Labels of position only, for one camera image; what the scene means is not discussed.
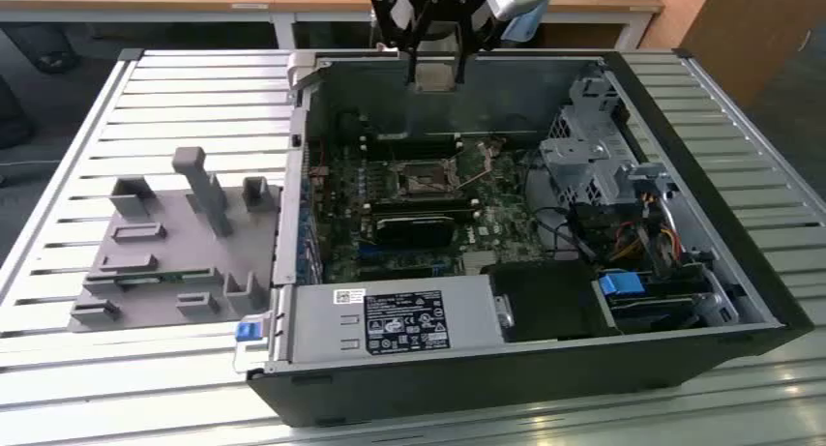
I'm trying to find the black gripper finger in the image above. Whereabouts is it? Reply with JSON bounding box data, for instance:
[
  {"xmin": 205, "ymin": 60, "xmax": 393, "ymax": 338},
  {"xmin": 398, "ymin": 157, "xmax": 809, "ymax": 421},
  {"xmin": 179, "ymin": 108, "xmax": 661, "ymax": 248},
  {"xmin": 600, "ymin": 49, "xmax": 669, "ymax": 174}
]
[
  {"xmin": 453, "ymin": 0, "xmax": 480, "ymax": 86},
  {"xmin": 406, "ymin": 0, "xmax": 437, "ymax": 86}
]

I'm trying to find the silver metal drive cage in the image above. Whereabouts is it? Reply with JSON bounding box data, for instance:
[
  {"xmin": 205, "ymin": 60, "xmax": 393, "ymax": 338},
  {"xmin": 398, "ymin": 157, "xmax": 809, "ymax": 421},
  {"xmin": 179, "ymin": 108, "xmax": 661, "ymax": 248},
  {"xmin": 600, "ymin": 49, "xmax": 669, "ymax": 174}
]
[{"xmin": 538, "ymin": 75, "xmax": 648, "ymax": 206}]

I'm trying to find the green motherboard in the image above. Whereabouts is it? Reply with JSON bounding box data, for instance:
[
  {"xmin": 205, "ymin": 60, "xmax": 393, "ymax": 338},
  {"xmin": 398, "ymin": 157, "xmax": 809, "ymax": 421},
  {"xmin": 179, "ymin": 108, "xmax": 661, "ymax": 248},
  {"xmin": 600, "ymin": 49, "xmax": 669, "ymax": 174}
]
[{"xmin": 306, "ymin": 135, "xmax": 550, "ymax": 282}]

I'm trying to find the black graphics card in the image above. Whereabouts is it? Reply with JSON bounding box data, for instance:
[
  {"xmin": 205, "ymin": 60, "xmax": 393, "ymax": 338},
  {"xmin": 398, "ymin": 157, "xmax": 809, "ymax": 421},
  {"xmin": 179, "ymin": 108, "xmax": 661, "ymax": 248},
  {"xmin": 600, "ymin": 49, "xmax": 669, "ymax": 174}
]
[{"xmin": 373, "ymin": 213, "xmax": 457, "ymax": 249}]

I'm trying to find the silver chipset heat sink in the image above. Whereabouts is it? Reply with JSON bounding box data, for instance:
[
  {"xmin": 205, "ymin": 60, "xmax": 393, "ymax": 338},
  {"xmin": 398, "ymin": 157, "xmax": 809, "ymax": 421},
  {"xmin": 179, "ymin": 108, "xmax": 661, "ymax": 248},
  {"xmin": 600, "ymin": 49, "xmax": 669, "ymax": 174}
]
[{"xmin": 460, "ymin": 251, "xmax": 500, "ymax": 276}]

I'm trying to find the brown wooden cabinet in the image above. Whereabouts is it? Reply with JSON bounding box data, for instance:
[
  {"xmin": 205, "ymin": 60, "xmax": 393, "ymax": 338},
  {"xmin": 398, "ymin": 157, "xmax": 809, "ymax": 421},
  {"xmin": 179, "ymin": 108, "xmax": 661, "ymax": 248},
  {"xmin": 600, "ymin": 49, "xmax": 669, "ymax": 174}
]
[{"xmin": 638, "ymin": 0, "xmax": 826, "ymax": 109}]

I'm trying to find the grey parts rack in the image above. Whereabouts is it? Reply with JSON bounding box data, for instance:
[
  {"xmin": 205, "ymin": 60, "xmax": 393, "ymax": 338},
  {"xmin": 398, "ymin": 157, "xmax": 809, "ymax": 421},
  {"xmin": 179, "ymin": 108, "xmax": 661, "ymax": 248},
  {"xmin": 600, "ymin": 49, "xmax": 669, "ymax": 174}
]
[{"xmin": 67, "ymin": 146, "xmax": 286, "ymax": 334}]

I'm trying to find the blue disk carrier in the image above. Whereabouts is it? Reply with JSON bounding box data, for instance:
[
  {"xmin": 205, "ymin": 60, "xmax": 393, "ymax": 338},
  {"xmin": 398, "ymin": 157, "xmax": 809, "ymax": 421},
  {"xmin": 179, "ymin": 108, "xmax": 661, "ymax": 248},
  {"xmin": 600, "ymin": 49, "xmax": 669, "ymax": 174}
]
[{"xmin": 598, "ymin": 270, "xmax": 648, "ymax": 300}]

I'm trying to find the silver power supply unit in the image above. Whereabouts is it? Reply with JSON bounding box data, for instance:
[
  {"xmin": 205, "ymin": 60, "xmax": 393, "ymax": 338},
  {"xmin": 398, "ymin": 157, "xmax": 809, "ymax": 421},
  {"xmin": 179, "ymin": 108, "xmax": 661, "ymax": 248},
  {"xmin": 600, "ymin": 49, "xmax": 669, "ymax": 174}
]
[{"xmin": 284, "ymin": 276, "xmax": 506, "ymax": 363}]

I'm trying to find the green RAM stick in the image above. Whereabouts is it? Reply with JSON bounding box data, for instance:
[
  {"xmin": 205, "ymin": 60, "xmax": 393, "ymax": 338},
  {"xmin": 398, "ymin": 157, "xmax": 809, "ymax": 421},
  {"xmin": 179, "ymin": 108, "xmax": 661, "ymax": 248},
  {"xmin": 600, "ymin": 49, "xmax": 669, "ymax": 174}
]
[{"xmin": 115, "ymin": 269, "xmax": 217, "ymax": 285}]

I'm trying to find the black open PC case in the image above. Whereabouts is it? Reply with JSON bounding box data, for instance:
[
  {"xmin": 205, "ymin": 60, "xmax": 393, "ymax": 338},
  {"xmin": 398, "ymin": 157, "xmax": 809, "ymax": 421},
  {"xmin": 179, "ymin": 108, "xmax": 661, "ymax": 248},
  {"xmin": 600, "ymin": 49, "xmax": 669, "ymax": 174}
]
[{"xmin": 245, "ymin": 48, "xmax": 816, "ymax": 429}]

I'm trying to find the yellow red wire bundle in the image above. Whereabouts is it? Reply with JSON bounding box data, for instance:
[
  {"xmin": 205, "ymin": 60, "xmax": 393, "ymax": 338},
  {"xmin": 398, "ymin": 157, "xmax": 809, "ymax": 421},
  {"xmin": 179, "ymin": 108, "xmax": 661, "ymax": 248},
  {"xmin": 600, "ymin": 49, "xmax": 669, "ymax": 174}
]
[{"xmin": 606, "ymin": 222, "xmax": 684, "ymax": 264}]

